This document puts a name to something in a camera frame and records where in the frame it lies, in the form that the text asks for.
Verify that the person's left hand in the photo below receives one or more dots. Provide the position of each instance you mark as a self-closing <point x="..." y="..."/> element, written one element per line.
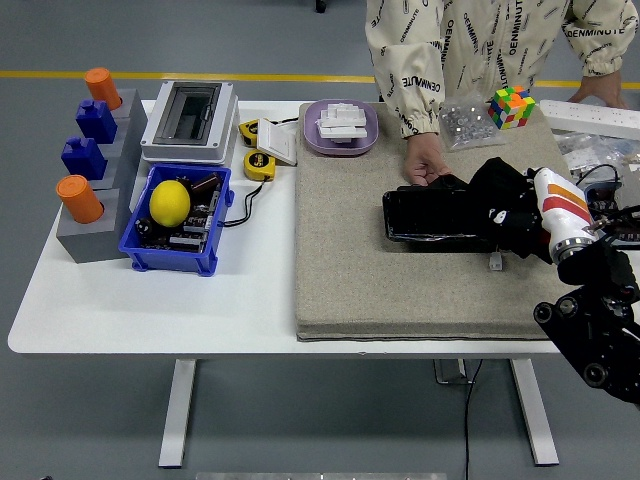
<point x="600" y="90"/>

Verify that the person's right hand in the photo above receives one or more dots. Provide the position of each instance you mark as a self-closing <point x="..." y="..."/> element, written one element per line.
<point x="422" y="155"/>

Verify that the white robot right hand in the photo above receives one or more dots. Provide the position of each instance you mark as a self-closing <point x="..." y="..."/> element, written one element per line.
<point x="562" y="210"/>

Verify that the black glossy panel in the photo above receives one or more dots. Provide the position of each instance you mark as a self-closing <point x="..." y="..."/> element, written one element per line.
<point x="430" y="215"/>

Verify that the person's left forearm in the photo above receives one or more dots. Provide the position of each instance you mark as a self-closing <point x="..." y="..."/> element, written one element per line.
<point x="602" y="42"/>

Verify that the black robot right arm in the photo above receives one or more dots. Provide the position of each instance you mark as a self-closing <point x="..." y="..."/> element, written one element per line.
<point x="595" y="320"/>

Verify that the person's right forearm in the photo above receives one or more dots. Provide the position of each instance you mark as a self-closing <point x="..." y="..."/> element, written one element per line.
<point x="410" y="85"/>

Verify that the white power strip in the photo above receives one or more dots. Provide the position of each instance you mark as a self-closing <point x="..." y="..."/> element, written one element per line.
<point x="590" y="116"/>

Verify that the blue bowl of electronic parts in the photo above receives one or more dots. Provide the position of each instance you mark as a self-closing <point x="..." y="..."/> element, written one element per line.
<point x="607" y="199"/>

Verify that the clear bag of metal nuts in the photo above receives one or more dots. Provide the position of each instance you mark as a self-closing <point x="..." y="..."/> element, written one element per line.
<point x="470" y="127"/>

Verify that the clear bags of small parts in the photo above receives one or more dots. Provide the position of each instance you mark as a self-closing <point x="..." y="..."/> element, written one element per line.
<point x="585" y="150"/>

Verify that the small white connector plug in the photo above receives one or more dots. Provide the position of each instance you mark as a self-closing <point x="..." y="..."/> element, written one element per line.
<point x="494" y="261"/>

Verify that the stack of white switches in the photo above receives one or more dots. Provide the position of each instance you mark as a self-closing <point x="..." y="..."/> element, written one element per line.
<point x="342" y="122"/>

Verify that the colourful puzzle cube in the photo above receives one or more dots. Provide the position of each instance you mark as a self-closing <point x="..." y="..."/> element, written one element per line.
<point x="511" y="107"/>

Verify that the purple tray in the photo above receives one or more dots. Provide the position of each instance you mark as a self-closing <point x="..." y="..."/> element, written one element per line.
<point x="312" y="137"/>

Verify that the person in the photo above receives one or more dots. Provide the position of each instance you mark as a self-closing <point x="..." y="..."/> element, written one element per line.
<point x="500" y="40"/>

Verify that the grey-brown mat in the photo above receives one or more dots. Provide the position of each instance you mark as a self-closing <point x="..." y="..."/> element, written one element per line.
<point x="375" y="280"/>

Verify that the yellow tape measure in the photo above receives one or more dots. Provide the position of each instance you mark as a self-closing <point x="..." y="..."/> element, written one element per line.
<point x="259" y="165"/>
<point x="248" y="131"/>

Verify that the black chair caster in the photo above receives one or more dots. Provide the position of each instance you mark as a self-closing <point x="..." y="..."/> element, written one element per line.
<point x="321" y="5"/>

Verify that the white table leg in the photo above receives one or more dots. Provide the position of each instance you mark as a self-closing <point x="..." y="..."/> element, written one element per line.
<point x="536" y="415"/>
<point x="176" y="415"/>

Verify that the brown cylindrical capacitor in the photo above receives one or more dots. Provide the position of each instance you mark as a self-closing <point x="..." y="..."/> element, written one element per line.
<point x="206" y="182"/>

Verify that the dark circuit board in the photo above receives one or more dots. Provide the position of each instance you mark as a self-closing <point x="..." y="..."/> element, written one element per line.
<point x="195" y="225"/>

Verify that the yellow lemon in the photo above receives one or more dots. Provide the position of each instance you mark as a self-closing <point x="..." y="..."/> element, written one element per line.
<point x="170" y="204"/>

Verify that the blue plastic bin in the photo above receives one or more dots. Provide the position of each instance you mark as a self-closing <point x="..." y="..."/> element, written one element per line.
<point x="170" y="260"/>

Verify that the black round capacitor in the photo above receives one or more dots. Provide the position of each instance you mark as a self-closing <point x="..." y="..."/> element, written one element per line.
<point x="145" y="226"/>

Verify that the grey stepped block holder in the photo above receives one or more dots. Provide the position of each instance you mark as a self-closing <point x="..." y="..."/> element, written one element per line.
<point x="127" y="150"/>

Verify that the orange cylinder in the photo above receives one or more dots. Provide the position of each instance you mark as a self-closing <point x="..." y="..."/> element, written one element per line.
<point x="102" y="89"/>
<point x="79" y="199"/>

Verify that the blue notched block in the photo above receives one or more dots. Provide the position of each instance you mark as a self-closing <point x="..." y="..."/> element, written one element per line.
<point x="84" y="159"/>
<point x="96" y="122"/>

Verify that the white wall switch plate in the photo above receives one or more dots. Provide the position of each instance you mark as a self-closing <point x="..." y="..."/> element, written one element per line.
<point x="277" y="142"/>

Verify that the metal bracket under table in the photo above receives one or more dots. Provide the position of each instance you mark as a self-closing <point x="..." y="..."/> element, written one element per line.
<point x="452" y="381"/>

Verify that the grey electrical enclosure box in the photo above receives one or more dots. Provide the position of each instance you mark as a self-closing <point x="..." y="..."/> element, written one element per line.
<point x="220" y="120"/>

